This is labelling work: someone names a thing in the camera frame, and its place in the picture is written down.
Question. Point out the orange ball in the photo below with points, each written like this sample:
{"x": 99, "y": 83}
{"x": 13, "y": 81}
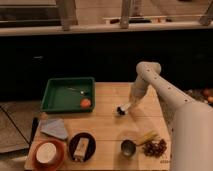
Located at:
{"x": 85, "y": 103}

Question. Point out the white brush with black bristles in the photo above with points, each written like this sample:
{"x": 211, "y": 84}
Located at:
{"x": 122, "y": 110}

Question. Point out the beige rectangular block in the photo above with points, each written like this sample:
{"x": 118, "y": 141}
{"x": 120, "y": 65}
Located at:
{"x": 81, "y": 149}

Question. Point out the green plastic tray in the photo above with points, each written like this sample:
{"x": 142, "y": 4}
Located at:
{"x": 59, "y": 99}

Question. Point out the blue grey folded cloth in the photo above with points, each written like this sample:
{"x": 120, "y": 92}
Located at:
{"x": 54, "y": 128}

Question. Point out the orange bowl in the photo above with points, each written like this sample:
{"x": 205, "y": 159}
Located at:
{"x": 37, "y": 166}

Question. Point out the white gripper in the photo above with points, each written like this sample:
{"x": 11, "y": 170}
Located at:
{"x": 137, "y": 92}

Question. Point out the wooden railing frame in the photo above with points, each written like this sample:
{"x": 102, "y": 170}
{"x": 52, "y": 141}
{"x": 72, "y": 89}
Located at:
{"x": 40, "y": 17}

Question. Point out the brown grape bunch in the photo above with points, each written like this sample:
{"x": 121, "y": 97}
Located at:
{"x": 155, "y": 149}

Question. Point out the small metal cup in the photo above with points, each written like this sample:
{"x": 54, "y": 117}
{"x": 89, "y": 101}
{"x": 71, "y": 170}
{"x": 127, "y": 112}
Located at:
{"x": 128, "y": 148}

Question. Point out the black round plate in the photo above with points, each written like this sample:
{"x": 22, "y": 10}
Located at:
{"x": 91, "y": 147}

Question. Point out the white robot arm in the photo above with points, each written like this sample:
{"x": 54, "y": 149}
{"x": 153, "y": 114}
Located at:
{"x": 192, "y": 135}

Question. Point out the yellow banana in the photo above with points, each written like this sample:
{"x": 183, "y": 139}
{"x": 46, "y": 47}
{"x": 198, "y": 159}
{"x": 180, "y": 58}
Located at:
{"x": 147, "y": 137}

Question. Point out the small metal spoon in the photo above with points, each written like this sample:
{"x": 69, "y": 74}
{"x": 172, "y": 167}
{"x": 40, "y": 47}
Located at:
{"x": 79, "y": 91}

